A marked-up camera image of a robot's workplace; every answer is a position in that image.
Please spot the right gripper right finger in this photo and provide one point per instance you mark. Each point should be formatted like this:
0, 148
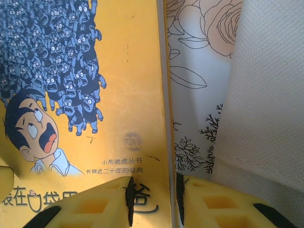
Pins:
213, 209

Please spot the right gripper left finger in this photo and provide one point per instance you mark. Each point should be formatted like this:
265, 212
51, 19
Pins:
95, 209

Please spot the beige fabric backpack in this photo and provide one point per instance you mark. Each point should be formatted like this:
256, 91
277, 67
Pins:
266, 95

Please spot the yellow comic book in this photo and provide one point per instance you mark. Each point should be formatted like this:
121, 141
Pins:
130, 71

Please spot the floral tablecloth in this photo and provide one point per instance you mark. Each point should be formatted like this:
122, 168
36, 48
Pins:
190, 66

